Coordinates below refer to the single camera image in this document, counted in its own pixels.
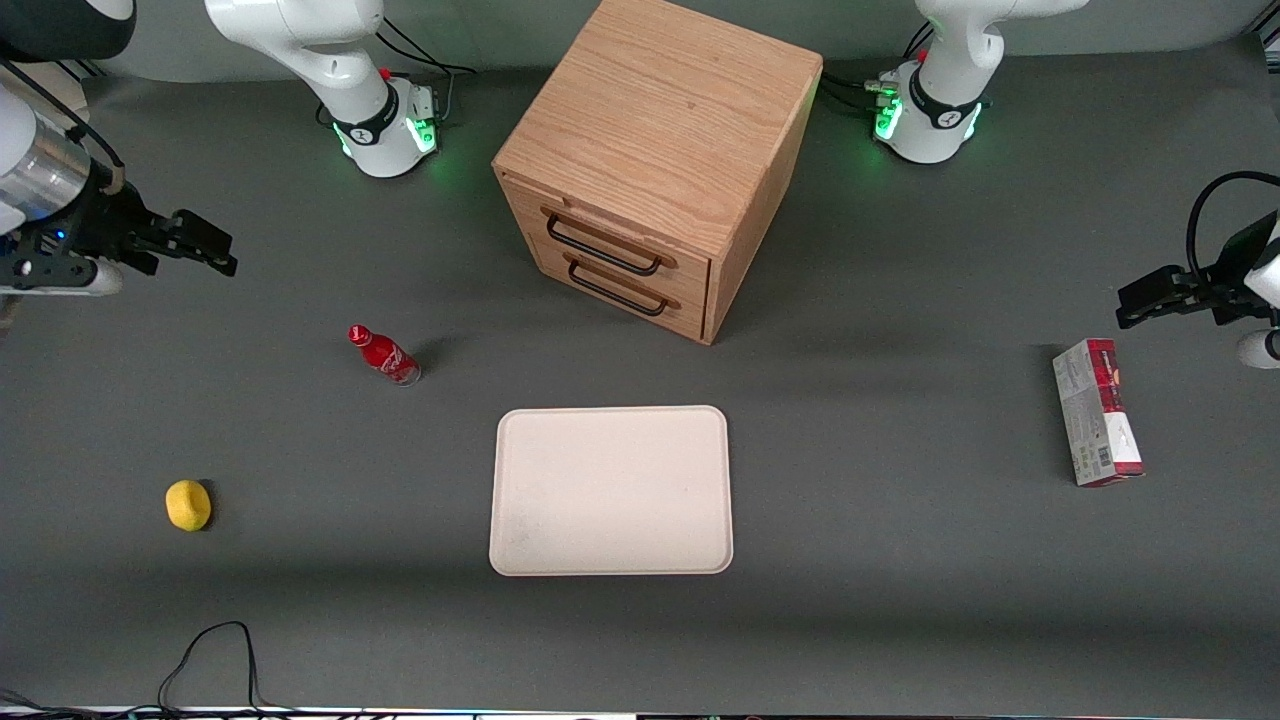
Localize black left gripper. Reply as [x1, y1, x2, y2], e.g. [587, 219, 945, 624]
[1117, 212, 1280, 330]

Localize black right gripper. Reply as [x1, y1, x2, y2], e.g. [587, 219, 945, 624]
[0, 185, 239, 287]

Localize black metal drawer handle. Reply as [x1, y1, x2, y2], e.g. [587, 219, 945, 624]
[563, 251, 673, 318]
[541, 206, 678, 278]

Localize wooden drawer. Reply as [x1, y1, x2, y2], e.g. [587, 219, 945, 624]
[526, 235, 710, 344]
[500, 172, 713, 301]

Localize wooden drawer cabinet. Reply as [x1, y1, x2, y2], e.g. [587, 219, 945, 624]
[492, 0, 824, 346]

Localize grey and red carton box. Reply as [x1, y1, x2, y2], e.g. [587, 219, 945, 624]
[1052, 338, 1146, 488]

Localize red cola bottle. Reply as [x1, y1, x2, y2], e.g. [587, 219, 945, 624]
[347, 324, 422, 387]

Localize yellow lemon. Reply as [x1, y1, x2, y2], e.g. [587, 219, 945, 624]
[165, 480, 213, 532]

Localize beige plastic tray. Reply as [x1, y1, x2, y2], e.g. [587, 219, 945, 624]
[489, 405, 734, 577]

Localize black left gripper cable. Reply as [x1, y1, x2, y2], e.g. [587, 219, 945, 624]
[1186, 171, 1280, 277]

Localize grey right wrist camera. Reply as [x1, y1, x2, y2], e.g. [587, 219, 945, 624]
[0, 260, 123, 297]

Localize black right base cables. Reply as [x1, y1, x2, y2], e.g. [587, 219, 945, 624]
[375, 15, 479, 127]

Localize black base cables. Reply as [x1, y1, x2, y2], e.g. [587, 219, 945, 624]
[375, 15, 479, 127]
[820, 24, 937, 117]

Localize black left base cables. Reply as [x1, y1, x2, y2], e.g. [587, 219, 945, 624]
[820, 24, 937, 117]

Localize thin black floor cable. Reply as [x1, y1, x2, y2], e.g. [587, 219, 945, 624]
[0, 621, 301, 717]

